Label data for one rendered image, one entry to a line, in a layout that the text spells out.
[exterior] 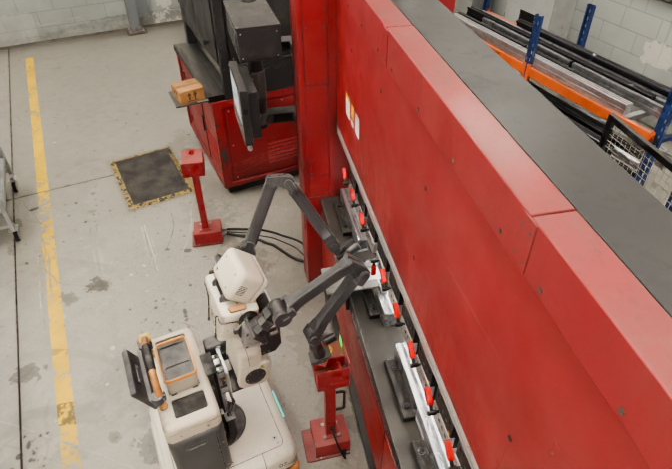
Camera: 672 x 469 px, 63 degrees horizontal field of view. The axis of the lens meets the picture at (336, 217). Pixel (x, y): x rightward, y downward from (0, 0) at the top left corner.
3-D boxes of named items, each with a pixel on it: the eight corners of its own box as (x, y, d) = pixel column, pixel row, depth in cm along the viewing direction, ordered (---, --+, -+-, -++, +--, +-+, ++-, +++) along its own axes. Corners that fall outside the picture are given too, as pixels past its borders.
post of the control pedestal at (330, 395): (324, 426, 307) (322, 369, 273) (334, 424, 308) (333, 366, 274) (326, 435, 303) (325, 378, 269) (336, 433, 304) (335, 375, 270)
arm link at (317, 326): (352, 256, 234) (363, 271, 226) (362, 260, 237) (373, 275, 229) (298, 329, 245) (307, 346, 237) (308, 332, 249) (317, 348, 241)
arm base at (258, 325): (242, 317, 228) (252, 338, 220) (256, 305, 227) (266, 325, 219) (256, 324, 234) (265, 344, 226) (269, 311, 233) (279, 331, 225)
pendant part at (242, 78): (234, 112, 361) (227, 61, 339) (252, 110, 364) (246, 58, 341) (245, 147, 328) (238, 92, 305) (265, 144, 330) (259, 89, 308)
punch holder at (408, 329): (399, 327, 228) (402, 300, 218) (419, 324, 229) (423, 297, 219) (410, 356, 217) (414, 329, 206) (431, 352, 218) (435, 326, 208)
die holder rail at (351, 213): (340, 200, 346) (340, 188, 340) (349, 199, 347) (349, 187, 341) (358, 252, 308) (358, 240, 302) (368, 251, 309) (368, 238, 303)
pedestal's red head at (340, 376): (309, 359, 278) (308, 336, 266) (340, 353, 281) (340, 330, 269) (317, 392, 263) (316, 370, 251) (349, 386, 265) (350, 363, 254)
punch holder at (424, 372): (414, 366, 213) (418, 339, 203) (435, 363, 214) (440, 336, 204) (427, 400, 201) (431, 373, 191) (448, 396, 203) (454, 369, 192)
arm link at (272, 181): (267, 165, 251) (267, 170, 241) (295, 175, 254) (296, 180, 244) (236, 251, 261) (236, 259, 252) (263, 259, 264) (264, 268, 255)
